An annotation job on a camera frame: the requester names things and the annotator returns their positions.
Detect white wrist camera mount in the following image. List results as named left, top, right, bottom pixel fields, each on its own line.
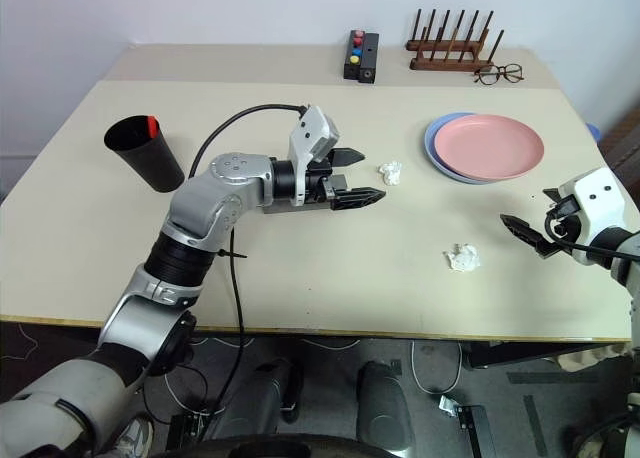
left=557, top=167, right=630, bottom=240
left=287, top=105, right=343, bottom=209

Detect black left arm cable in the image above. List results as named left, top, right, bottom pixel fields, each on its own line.
left=188, top=103, right=309, bottom=432

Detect black cup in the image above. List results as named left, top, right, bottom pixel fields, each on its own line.
left=103, top=114, right=187, bottom=195

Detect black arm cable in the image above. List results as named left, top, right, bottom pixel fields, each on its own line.
left=544, top=212, right=640, bottom=263
left=188, top=103, right=309, bottom=432

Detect wooden dish rack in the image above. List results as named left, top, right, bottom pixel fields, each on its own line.
left=405, top=8, right=506, bottom=73

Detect crumpled white tissue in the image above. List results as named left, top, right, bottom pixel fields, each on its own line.
left=442, top=242, right=483, bottom=274
left=377, top=160, right=404, bottom=186

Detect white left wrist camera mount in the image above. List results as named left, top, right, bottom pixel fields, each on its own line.
left=287, top=105, right=343, bottom=209

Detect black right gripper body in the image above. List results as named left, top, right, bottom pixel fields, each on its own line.
left=543, top=194, right=585, bottom=240

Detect pink plate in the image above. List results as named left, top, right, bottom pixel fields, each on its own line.
left=433, top=114, right=546, bottom=182

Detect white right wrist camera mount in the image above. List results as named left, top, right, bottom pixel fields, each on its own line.
left=557, top=167, right=630, bottom=240

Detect black box with coloured buttons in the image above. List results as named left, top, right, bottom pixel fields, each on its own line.
left=343, top=29, right=368, bottom=82

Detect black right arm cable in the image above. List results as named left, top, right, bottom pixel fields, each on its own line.
left=544, top=212, right=640, bottom=263

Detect white floor cable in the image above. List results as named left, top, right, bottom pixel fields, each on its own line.
left=409, top=339, right=464, bottom=396
left=163, top=371, right=227, bottom=417

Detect blue plate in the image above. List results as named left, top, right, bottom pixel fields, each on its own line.
left=423, top=111, right=494, bottom=186

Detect brown frame eyeglasses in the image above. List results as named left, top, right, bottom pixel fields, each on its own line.
left=473, top=63, right=525, bottom=87

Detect black metal floor bracket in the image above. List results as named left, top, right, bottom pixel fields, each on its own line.
left=438, top=394, right=497, bottom=458

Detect grey white sneaker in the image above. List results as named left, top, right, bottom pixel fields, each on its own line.
left=112, top=414, right=155, bottom=458

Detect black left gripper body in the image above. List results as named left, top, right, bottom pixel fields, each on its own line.
left=303, top=150, right=349, bottom=212

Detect dark grey rounded shape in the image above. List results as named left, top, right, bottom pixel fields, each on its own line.
left=356, top=361, right=415, bottom=448
left=219, top=358, right=304, bottom=432

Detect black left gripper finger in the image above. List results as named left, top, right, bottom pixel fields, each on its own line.
left=330, top=186, right=388, bottom=214
left=331, top=147, right=366, bottom=169

